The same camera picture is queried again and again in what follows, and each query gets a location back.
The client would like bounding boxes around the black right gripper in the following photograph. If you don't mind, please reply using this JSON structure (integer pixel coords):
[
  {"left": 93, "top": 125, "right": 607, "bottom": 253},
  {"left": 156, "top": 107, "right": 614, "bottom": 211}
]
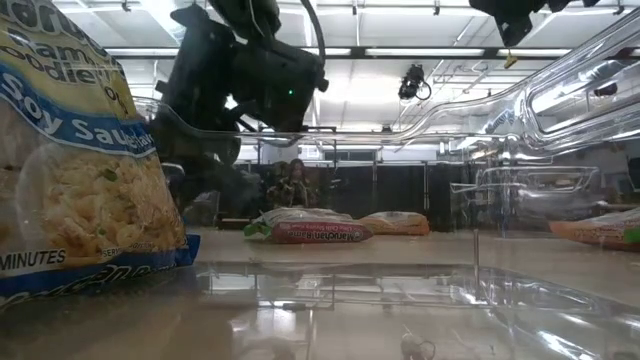
[{"left": 469, "top": 0, "right": 546, "bottom": 49}]

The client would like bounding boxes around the red lime chili ramen pack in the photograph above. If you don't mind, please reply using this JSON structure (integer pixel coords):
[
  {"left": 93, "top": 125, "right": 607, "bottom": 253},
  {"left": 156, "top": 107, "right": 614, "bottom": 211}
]
[
  {"left": 548, "top": 207, "right": 640, "bottom": 253},
  {"left": 243, "top": 207, "right": 375, "bottom": 245}
]

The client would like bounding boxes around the orange ramen pack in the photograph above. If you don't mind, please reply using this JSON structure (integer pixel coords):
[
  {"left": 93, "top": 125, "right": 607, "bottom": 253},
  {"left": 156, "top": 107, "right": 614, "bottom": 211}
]
[{"left": 358, "top": 210, "right": 431, "bottom": 237}]

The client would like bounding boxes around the large clear plastic bin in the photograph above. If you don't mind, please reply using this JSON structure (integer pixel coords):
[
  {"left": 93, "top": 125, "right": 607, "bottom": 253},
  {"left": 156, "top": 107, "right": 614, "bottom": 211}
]
[{"left": 0, "top": 9, "right": 640, "bottom": 360}]

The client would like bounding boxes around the small clear plastic bin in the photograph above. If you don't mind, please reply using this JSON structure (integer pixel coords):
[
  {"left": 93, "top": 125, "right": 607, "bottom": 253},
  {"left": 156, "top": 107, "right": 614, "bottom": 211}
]
[{"left": 448, "top": 164, "right": 601, "bottom": 239}]

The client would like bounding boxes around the black curtain partition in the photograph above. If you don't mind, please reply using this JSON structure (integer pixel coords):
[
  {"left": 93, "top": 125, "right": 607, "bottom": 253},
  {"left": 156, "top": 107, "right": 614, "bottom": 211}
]
[{"left": 234, "top": 160, "right": 481, "bottom": 232}]

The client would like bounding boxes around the person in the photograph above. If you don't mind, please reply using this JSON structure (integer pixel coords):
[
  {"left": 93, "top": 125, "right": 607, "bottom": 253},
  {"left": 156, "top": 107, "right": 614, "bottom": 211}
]
[{"left": 266, "top": 158, "right": 320, "bottom": 209}]

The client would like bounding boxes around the blue soy sauce ramen pack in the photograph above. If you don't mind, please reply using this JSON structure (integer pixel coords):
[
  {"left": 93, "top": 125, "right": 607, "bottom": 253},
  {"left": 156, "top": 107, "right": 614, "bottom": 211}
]
[{"left": 0, "top": 0, "right": 202, "bottom": 314}]

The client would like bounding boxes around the black overhead camera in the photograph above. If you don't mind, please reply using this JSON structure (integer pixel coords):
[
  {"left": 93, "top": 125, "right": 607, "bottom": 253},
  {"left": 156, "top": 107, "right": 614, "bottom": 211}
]
[{"left": 397, "top": 63, "right": 433, "bottom": 102}]

